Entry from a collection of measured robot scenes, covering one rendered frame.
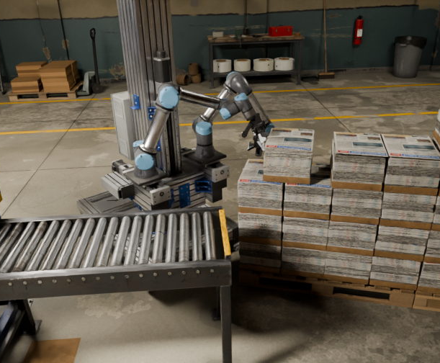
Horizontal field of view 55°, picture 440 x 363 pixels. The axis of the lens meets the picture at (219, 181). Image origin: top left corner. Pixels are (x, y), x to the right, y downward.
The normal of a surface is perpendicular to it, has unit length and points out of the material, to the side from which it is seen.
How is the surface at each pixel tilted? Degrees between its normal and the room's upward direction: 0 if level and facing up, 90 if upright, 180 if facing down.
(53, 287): 90
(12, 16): 90
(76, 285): 90
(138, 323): 0
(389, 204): 90
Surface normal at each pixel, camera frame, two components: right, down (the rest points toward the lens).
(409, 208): -0.23, 0.43
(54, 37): 0.07, 0.44
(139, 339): -0.03, -0.90
